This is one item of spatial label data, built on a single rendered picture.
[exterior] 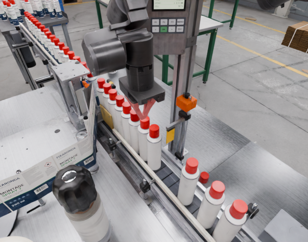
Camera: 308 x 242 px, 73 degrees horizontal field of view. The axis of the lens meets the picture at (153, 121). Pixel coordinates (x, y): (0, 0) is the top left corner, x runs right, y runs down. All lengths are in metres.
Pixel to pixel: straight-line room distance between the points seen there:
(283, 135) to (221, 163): 1.64
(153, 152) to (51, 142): 0.47
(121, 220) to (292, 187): 0.64
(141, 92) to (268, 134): 2.11
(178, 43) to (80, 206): 0.47
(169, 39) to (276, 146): 1.93
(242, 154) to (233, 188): 0.19
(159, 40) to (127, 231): 0.56
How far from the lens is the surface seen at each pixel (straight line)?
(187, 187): 0.64
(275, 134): 2.48
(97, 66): 0.37
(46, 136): 1.03
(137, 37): 0.39
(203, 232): 0.68
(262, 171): 0.97
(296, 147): 2.45
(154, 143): 0.68
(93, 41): 0.38
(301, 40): 4.61
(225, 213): 0.58
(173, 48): 0.61
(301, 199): 0.96
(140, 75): 0.42
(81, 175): 0.46
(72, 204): 0.49
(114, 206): 0.75
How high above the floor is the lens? 1.55
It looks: 42 degrees down
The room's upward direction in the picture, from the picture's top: straight up
